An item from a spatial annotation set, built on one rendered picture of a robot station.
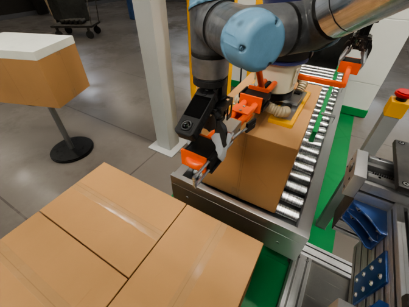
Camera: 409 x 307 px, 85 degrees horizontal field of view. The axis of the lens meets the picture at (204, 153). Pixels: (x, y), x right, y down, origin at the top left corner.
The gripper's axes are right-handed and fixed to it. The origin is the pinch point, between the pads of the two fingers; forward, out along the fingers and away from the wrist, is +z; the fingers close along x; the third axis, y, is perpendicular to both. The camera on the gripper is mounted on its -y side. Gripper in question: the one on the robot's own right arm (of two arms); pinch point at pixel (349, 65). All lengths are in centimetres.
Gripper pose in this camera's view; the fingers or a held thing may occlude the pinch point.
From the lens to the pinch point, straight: 132.8
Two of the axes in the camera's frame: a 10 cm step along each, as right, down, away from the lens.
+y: -5.2, 5.7, -6.4
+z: 0.0, 7.5, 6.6
